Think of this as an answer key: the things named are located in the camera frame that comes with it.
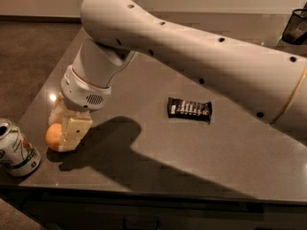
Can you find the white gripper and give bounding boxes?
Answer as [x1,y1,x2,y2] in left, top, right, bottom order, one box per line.
[48,65,111,152]

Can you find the orange fruit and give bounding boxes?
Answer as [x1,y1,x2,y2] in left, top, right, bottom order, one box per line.
[45,124,62,151]

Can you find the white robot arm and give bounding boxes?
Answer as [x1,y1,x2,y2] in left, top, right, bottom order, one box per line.
[46,0,307,152]

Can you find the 7up soda can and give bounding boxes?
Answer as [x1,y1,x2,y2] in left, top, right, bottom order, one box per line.
[0,118,41,177]

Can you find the black snack bar wrapper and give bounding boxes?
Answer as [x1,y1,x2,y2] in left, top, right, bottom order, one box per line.
[167,98,213,124]

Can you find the black mesh pen holder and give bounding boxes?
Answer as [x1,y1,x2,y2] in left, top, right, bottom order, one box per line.
[282,4,307,45]

